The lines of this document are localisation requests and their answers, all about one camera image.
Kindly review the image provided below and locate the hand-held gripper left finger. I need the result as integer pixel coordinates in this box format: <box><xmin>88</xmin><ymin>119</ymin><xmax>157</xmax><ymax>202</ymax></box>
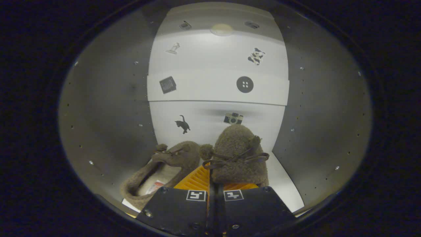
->
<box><xmin>136</xmin><ymin>165</ymin><xmax>216</xmax><ymax>237</ymax></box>

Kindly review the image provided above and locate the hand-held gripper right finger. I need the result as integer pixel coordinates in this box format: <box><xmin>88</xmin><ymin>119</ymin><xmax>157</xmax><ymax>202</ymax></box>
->
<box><xmin>215</xmin><ymin>183</ymin><xmax>296</xmax><ymax>237</ymax></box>

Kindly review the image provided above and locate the round cabinet light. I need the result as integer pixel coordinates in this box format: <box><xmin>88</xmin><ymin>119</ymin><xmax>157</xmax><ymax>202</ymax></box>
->
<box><xmin>210</xmin><ymin>23</ymin><xmax>235</xmax><ymax>37</ymax></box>

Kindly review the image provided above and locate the brown fuzzy shoe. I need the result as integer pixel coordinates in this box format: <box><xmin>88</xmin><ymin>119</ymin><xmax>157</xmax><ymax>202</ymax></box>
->
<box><xmin>200</xmin><ymin>124</ymin><xmax>270</xmax><ymax>187</ymax></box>
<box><xmin>120</xmin><ymin>141</ymin><xmax>202</xmax><ymax>211</ymax></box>

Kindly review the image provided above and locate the grey shoe cabinet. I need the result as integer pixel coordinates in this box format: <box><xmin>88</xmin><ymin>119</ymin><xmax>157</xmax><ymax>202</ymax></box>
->
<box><xmin>59</xmin><ymin>2</ymin><xmax>373</xmax><ymax>218</ymax></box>

